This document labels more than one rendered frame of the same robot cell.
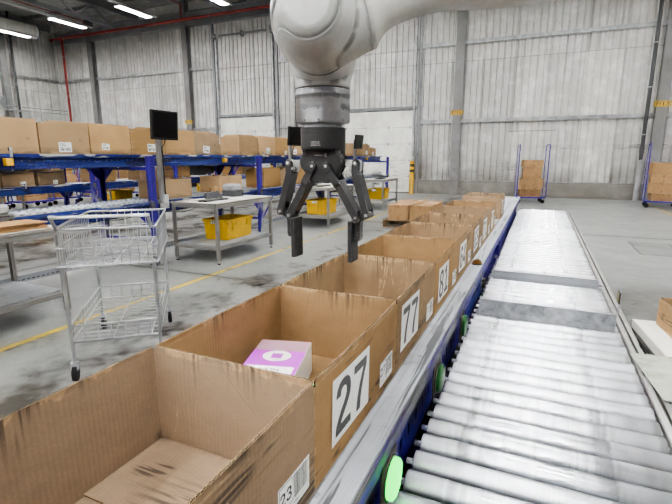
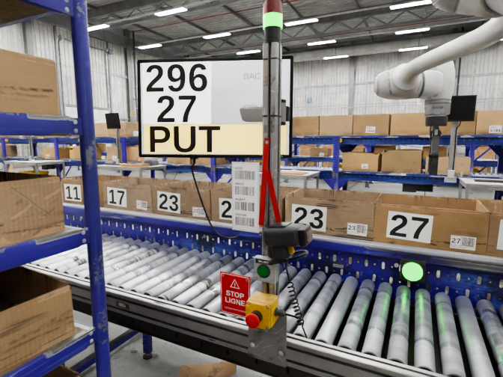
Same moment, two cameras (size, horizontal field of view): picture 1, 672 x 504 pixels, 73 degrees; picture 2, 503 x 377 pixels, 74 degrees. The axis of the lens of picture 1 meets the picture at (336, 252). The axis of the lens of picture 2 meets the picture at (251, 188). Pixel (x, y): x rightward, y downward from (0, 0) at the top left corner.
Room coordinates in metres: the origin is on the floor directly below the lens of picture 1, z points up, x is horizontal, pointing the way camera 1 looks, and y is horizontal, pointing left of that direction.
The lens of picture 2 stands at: (0.11, -1.33, 1.30)
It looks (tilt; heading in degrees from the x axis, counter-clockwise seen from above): 8 degrees down; 92
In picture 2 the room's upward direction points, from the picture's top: straight up
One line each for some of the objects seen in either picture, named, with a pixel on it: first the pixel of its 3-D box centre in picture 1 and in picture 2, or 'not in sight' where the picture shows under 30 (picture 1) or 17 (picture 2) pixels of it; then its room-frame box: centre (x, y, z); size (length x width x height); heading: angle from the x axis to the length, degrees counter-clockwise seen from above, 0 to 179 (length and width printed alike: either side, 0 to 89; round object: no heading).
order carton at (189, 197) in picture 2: not in sight; (195, 199); (-0.29, 0.57, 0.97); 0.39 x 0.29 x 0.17; 156
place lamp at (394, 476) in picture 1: (395, 479); (412, 271); (0.67, -0.10, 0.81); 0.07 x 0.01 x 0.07; 156
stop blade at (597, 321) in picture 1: (543, 317); not in sight; (1.59, -0.77, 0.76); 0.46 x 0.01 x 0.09; 66
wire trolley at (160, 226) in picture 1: (123, 279); not in sight; (3.03, 1.48, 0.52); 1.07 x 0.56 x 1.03; 17
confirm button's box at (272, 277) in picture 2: not in sight; (265, 269); (0.12, -0.45, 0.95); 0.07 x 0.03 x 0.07; 156
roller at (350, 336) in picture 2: not in sight; (358, 312); (0.43, -0.25, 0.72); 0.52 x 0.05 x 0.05; 66
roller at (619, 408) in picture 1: (542, 397); not in sight; (1.09, -0.55, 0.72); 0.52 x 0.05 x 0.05; 66
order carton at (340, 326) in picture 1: (293, 361); (426, 221); (0.80, 0.08, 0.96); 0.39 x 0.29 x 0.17; 156
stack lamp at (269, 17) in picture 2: not in sight; (272, 16); (0.13, -0.41, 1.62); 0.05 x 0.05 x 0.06
